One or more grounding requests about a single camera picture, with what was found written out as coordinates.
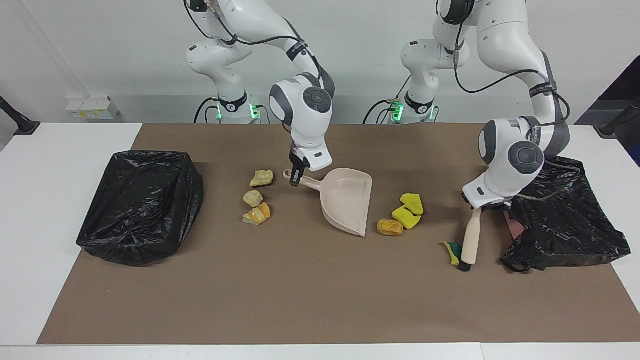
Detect beige hand brush black bristles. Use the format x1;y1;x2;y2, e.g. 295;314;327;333
457;207;483;273

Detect orange crust bread chunk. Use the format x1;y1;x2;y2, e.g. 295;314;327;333
242;202;272;226

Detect beige plastic dustpan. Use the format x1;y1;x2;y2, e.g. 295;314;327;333
283;167;374;237

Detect green and yellow sponge piece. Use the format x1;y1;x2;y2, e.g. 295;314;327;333
444;241;463;267

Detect brown bread roll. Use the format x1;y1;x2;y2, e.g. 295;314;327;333
376;218;405;237

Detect pink bin under bag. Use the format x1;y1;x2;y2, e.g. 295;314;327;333
502;210;525;240

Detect black plastic trash bag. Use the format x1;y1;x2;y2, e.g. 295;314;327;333
500;156;632;273
76;150;205;267

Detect brown table mat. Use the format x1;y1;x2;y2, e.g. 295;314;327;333
37;123;640;346

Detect black base power cable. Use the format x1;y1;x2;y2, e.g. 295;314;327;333
193;97;221;124
362;99;401;125

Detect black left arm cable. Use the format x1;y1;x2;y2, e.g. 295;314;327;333
436;0;583;202

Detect white wall socket box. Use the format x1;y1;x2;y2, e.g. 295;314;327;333
65;96;121;121

